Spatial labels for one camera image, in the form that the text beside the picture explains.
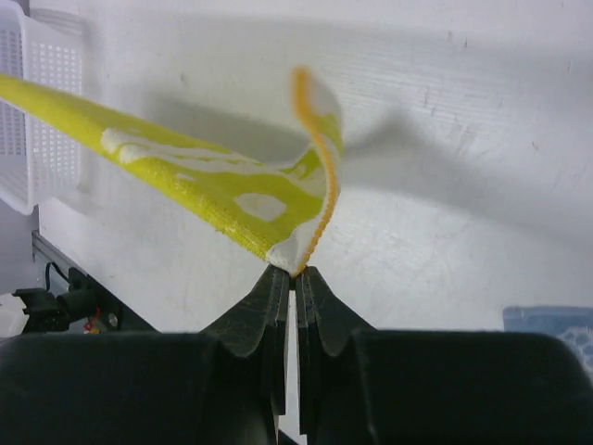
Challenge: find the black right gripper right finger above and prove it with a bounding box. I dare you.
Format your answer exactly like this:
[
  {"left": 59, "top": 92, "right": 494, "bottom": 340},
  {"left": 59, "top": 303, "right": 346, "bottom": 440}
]
[{"left": 295, "top": 267, "right": 592, "bottom": 444}]

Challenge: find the yellow green patterned towel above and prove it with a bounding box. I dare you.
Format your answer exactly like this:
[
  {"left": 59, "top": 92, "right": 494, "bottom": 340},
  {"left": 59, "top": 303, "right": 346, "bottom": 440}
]
[{"left": 1, "top": 67, "right": 344, "bottom": 276}]

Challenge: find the aluminium front rail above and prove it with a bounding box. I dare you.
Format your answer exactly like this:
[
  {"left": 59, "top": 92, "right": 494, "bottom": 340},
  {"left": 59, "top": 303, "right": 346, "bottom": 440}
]
[{"left": 32, "top": 230, "right": 74, "bottom": 272}]

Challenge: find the light blue towel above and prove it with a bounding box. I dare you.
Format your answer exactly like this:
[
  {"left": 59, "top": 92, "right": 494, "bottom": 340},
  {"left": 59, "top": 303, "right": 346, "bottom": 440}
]
[{"left": 502, "top": 306, "right": 592, "bottom": 368}]

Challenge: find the white perforated plastic basket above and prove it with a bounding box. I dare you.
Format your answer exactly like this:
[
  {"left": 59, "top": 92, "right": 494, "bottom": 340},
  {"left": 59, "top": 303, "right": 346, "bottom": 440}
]
[{"left": 1, "top": 1, "right": 82, "bottom": 215}]

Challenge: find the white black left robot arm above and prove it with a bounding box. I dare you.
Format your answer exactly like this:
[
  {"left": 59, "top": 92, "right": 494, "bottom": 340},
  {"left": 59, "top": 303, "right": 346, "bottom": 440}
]
[{"left": 1, "top": 261, "right": 101, "bottom": 338}]

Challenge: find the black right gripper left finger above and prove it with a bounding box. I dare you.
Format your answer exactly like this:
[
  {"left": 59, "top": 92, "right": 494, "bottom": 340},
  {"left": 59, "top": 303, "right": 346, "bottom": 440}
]
[{"left": 1, "top": 267, "right": 288, "bottom": 444}]

